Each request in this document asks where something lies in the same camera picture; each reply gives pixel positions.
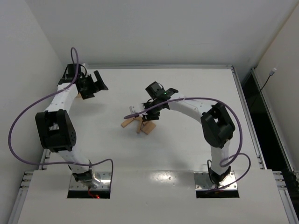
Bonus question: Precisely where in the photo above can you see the wood block two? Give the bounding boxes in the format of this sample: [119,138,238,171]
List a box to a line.
[121,118,134,128]

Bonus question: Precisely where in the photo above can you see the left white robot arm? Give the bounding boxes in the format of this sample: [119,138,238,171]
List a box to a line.
[35,64,108,188]

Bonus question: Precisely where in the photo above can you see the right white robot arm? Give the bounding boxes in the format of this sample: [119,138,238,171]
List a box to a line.
[142,82,235,185]

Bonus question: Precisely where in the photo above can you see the wood block six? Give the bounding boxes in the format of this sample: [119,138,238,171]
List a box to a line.
[141,121,156,135]

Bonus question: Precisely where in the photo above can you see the wood block three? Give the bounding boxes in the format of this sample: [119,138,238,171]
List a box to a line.
[133,116,143,122]

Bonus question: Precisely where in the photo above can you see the wood block four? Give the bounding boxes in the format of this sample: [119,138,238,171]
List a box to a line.
[136,121,142,133]

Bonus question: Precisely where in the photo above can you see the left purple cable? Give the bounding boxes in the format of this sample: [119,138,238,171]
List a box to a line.
[8,47,114,182]

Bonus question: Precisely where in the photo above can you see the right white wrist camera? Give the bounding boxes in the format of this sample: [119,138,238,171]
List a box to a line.
[129,103,147,116]

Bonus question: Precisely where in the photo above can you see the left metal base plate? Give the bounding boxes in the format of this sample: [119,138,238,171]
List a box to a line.
[69,171,111,191]

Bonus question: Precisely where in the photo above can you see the metal base plate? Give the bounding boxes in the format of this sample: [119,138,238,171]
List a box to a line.
[193,172,238,192]
[69,171,111,191]

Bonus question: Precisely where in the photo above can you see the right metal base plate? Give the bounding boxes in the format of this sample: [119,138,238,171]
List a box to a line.
[193,172,238,192]

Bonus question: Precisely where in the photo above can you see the black wall cable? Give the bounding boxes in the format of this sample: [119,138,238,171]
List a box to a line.
[242,68,277,110]

